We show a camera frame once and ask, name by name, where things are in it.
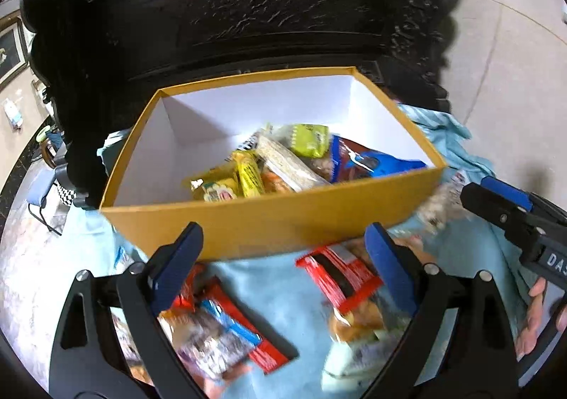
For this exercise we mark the lime green snack packet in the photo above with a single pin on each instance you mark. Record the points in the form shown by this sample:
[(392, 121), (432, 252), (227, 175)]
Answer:
[(310, 139)]

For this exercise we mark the long black and yellow bread packet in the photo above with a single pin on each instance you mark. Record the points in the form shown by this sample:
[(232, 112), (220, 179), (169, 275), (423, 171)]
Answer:
[(248, 173)]

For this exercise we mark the dark carved wooden chair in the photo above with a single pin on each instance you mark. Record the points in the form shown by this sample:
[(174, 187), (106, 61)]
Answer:
[(221, 17)]

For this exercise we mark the light blue printed cloth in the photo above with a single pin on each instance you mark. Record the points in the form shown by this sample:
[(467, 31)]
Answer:
[(292, 301)]

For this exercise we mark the clear popcorn packet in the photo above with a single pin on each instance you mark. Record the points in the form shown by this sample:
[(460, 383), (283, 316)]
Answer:
[(438, 206)]

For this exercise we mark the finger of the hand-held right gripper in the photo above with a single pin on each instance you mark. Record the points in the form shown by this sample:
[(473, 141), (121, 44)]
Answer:
[(491, 204), (507, 193)]

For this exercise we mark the blue and white wall dispenser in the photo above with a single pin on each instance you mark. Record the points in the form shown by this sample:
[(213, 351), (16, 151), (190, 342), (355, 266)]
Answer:
[(13, 114)]

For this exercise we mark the black framed picture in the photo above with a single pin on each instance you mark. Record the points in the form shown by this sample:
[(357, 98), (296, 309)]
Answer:
[(11, 53)]

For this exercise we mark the person's right hand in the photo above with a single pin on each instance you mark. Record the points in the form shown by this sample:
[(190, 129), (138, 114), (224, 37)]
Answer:
[(534, 310)]

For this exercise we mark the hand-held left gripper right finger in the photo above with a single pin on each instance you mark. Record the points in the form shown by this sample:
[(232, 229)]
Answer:
[(390, 266)]

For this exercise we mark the yellow cardboard box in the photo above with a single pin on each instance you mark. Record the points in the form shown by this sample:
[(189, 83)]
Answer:
[(274, 221)]

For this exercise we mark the bun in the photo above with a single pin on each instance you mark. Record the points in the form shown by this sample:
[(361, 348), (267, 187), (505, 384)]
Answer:
[(341, 279)]

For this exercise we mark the blue and purple snack packet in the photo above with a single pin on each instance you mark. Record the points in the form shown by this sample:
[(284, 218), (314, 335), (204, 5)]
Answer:
[(217, 337)]

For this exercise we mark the clear rice bar packet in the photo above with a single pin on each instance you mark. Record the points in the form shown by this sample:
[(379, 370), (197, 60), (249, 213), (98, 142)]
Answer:
[(288, 168)]

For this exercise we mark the green round object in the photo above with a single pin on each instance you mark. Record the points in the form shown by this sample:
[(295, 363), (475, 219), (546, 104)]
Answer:
[(44, 134)]

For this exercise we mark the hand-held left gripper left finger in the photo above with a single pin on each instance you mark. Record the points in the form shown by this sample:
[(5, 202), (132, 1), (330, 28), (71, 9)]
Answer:
[(177, 266)]

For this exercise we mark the blue seat metal chair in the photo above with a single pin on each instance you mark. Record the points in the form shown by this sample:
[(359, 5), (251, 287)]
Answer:
[(42, 190)]

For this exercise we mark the blue and red snack packet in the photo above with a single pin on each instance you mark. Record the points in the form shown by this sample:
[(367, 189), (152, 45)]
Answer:
[(367, 159)]

